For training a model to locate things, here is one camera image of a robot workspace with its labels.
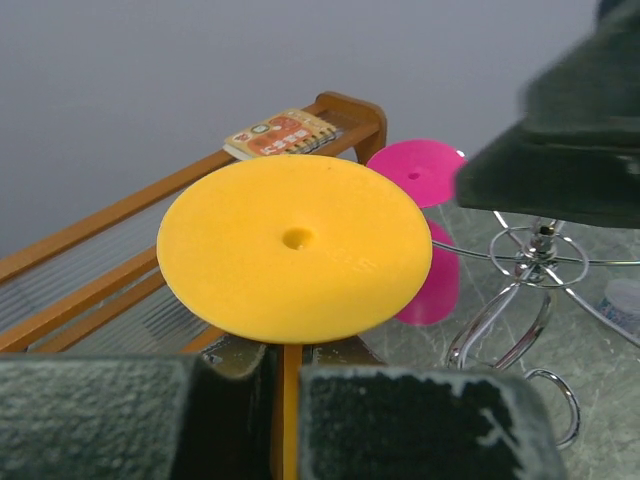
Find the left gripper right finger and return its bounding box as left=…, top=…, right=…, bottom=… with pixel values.
left=297, top=338, right=568, bottom=479

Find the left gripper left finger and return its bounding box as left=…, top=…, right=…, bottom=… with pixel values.
left=1, top=340, right=276, bottom=479

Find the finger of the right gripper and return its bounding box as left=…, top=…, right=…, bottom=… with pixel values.
left=455, top=1, right=639, bottom=228

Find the pink wine glass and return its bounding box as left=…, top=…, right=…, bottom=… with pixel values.
left=367, top=139, right=465, bottom=326

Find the orange wine glass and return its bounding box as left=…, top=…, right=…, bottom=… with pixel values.
left=156, top=155, right=432, bottom=479

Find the chrome wine glass rack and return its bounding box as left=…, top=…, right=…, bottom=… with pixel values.
left=426, top=205, right=639, bottom=452

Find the wooden shelf rack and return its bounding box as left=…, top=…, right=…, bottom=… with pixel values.
left=0, top=90, right=388, bottom=354

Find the small clear purple cup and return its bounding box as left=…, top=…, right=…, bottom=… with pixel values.
left=597, top=279, right=640, bottom=337

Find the orange spiral notebook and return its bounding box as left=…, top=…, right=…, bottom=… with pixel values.
left=223, top=109, right=342, bottom=161

